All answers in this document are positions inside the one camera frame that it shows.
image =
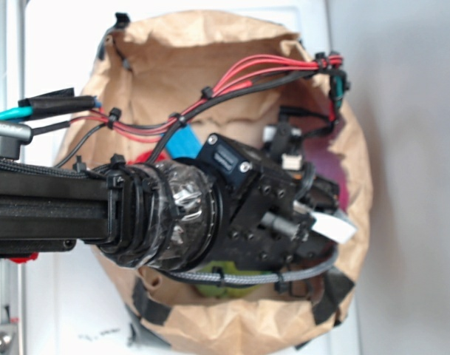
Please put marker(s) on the white plastic tray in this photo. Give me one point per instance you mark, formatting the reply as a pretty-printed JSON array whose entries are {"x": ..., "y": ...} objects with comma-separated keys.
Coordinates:
[{"x": 72, "y": 306}]

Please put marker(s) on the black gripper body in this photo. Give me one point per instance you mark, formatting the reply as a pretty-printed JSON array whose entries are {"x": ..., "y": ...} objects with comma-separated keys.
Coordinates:
[{"x": 269, "y": 217}]

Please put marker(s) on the brown paper bag box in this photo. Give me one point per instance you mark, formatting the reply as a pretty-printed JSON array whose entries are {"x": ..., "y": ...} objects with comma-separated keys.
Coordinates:
[{"x": 158, "y": 65}]

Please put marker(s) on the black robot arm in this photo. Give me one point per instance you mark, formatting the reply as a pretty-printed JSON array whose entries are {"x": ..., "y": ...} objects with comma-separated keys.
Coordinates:
[{"x": 162, "y": 215}]

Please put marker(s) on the green plush turtle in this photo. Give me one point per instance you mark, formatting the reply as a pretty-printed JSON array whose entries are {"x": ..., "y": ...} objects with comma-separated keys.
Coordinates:
[{"x": 228, "y": 267}]

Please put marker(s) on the aluminium frame rail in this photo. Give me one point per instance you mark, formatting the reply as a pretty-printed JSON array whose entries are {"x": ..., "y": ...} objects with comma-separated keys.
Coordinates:
[{"x": 11, "y": 89}]

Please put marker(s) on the blue rectangular block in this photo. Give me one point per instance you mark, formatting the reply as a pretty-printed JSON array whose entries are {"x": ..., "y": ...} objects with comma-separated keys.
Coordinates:
[{"x": 184, "y": 144}]

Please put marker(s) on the red fabric rose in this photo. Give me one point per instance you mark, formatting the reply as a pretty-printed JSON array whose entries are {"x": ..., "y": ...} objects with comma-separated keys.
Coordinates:
[{"x": 143, "y": 157}]

